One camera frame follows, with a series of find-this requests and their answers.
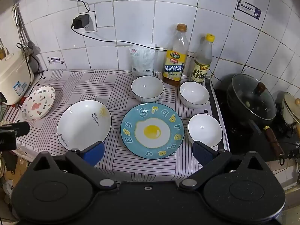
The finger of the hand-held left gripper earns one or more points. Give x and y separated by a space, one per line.
20 128

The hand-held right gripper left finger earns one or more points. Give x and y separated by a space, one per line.
95 153

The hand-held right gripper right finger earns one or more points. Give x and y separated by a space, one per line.
202 153

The white ribbed bowl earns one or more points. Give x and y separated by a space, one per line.
204 129
194 93
147 88

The white mushroom print plate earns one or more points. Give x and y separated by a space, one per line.
38 103

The white sun print plate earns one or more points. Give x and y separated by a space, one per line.
82 121

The blue egg print plate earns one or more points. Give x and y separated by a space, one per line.
152 131

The cardboard box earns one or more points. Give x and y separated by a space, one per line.
13 172

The black stove top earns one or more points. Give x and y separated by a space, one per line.
225 131

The white rice cooker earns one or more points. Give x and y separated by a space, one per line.
14 77

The striped table cover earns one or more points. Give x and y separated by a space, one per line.
77 86

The glass pot lid wooden knob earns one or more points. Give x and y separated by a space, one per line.
254 98

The hanging metal ladle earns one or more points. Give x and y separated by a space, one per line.
25 48

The clear vinegar bottle yellow cap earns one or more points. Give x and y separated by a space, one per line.
202 63

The cooking wine bottle yellow label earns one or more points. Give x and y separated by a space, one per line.
174 61

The cream enamel pot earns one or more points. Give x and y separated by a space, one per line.
290 107

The white salt bag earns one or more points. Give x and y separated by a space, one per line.
141 58

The black power adapter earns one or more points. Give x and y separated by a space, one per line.
80 21

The small wall sticker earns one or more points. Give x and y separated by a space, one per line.
55 60

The white wall socket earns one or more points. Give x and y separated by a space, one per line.
92 25

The blue white wall sticker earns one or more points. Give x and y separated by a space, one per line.
249 9

